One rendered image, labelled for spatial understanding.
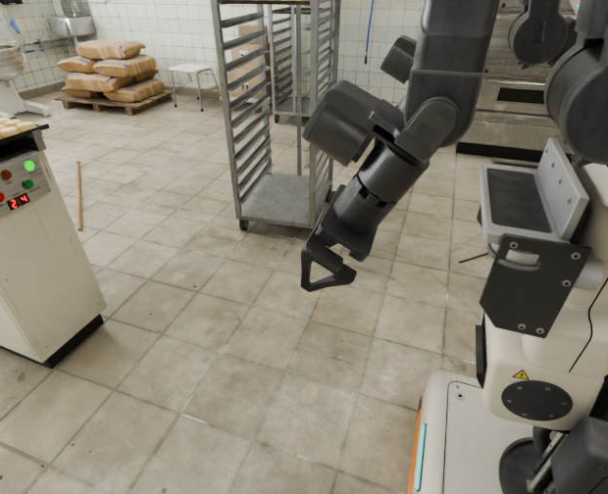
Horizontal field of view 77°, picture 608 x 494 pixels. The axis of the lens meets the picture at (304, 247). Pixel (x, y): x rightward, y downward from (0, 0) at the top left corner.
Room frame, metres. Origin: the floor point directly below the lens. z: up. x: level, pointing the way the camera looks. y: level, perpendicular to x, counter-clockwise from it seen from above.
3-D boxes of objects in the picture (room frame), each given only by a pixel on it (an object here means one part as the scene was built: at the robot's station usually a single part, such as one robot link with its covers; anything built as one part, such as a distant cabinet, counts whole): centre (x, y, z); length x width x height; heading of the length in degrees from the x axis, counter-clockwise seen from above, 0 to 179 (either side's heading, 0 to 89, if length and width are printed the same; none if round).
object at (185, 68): (4.97, 1.31, 0.23); 0.45 x 0.45 x 0.46; 63
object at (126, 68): (4.95, 2.09, 0.47); 0.72 x 0.42 x 0.17; 166
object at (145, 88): (4.97, 2.06, 0.19); 0.72 x 0.42 x 0.15; 165
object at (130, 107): (5.05, 2.35, 0.06); 1.20 x 0.80 x 0.11; 73
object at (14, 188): (1.10, 0.94, 0.77); 0.24 x 0.04 x 0.14; 158
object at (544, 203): (0.51, -0.36, 0.99); 0.28 x 0.16 x 0.22; 161
